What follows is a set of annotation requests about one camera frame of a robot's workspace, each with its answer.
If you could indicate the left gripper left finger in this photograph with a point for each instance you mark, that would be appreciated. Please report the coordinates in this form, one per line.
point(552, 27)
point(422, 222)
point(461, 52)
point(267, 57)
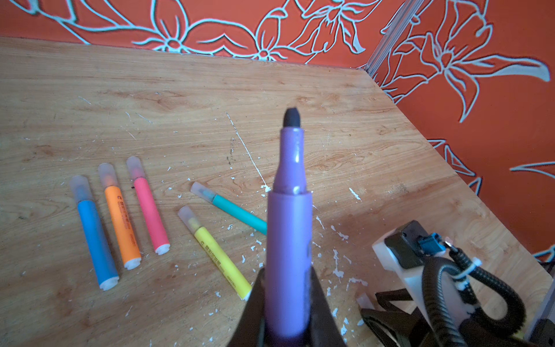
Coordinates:
point(250, 331)

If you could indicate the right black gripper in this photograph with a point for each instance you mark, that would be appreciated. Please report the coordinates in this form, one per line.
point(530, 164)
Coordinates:
point(394, 327)

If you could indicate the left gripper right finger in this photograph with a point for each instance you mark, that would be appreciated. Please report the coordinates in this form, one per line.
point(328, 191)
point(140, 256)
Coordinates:
point(322, 328)

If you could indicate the translucent pen cap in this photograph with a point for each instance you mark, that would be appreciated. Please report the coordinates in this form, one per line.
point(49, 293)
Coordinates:
point(364, 302)

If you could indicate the yellow highlighter pen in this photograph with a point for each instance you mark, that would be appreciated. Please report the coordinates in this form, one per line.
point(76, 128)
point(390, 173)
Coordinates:
point(221, 260)

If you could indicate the purple highlighter pen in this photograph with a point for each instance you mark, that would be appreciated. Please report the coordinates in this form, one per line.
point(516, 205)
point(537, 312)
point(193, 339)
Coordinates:
point(289, 241)

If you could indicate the green highlighter pen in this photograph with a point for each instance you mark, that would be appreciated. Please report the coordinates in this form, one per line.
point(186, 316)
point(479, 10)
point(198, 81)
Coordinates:
point(229, 207)

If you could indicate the pink highlighter pen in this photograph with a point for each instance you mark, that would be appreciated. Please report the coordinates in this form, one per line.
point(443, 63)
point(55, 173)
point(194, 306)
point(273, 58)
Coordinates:
point(153, 220)

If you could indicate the blue highlighter pen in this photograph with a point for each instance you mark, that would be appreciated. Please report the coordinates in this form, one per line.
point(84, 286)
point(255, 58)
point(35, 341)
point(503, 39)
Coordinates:
point(100, 252)

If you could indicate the orange highlighter pen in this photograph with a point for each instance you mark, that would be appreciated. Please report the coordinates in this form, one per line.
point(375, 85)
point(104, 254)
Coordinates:
point(129, 249)

